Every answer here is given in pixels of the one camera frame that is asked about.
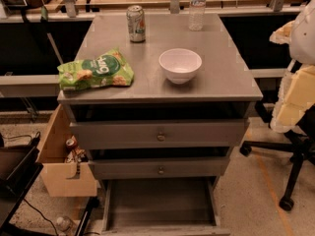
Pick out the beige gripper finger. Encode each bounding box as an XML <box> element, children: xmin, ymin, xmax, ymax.
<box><xmin>270</xmin><ymin>65</ymin><xmax>315</xmax><ymax>133</ymax></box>
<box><xmin>269</xmin><ymin>21</ymin><xmax>293</xmax><ymax>44</ymax></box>

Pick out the top grey drawer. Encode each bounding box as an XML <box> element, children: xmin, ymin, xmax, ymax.
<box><xmin>70</xmin><ymin>119</ymin><xmax>248</xmax><ymax>149</ymax></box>

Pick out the cardboard box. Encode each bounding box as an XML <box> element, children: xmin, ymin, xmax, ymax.
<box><xmin>37</xmin><ymin>105</ymin><xmax>97</xmax><ymax>197</ymax></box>

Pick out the black floor cable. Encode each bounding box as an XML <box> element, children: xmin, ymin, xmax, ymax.
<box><xmin>22</xmin><ymin>198</ymin><xmax>61</xmax><ymax>236</ymax></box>

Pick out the green snack chip bag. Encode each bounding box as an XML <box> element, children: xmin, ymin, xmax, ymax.
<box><xmin>57</xmin><ymin>48</ymin><xmax>134</xmax><ymax>90</ymax></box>

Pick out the white bowl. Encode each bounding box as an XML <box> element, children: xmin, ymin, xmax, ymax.
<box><xmin>158</xmin><ymin>48</ymin><xmax>203</xmax><ymax>85</ymax></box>

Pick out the grey drawer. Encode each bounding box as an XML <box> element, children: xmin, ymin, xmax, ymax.
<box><xmin>101</xmin><ymin>178</ymin><xmax>230</xmax><ymax>236</ymax></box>
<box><xmin>89</xmin><ymin>156</ymin><xmax>229</xmax><ymax>180</ymax></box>
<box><xmin>70</xmin><ymin>119</ymin><xmax>248</xmax><ymax>149</ymax></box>

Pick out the plastic bottle on floor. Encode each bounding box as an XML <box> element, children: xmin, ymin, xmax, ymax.
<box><xmin>56</xmin><ymin>216</ymin><xmax>77</xmax><ymax>236</ymax></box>

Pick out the middle grey drawer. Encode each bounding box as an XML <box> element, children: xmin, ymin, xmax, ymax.
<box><xmin>89</xmin><ymin>156</ymin><xmax>229</xmax><ymax>180</ymax></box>

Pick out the clear plastic water bottle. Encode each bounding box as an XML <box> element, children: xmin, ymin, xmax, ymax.
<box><xmin>189</xmin><ymin>0</ymin><xmax>207</xmax><ymax>31</ymax></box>

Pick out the black office chair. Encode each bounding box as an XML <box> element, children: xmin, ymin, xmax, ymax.
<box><xmin>239</xmin><ymin>106</ymin><xmax>315</xmax><ymax>211</ymax></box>

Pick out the grey drawer cabinet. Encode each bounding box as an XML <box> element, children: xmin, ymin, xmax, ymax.
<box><xmin>57</xmin><ymin>12</ymin><xmax>264</xmax><ymax>190</ymax></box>

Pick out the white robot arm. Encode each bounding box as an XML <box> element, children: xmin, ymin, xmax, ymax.
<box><xmin>270</xmin><ymin>0</ymin><xmax>315</xmax><ymax>133</ymax></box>

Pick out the red can in box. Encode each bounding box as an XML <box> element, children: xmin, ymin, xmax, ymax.
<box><xmin>65</xmin><ymin>139</ymin><xmax>78</xmax><ymax>151</ymax></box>

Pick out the bottom grey drawer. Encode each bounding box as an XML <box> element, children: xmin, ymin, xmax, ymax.
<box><xmin>101</xmin><ymin>178</ymin><xmax>230</xmax><ymax>236</ymax></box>

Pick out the black cart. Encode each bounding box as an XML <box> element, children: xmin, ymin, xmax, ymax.
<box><xmin>0</xmin><ymin>135</ymin><xmax>42</xmax><ymax>236</ymax></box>

